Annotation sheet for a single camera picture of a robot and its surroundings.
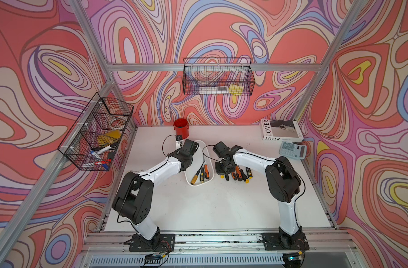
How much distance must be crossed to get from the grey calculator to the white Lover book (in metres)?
0.04

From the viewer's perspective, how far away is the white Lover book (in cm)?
111

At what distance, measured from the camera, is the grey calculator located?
1.03 metres
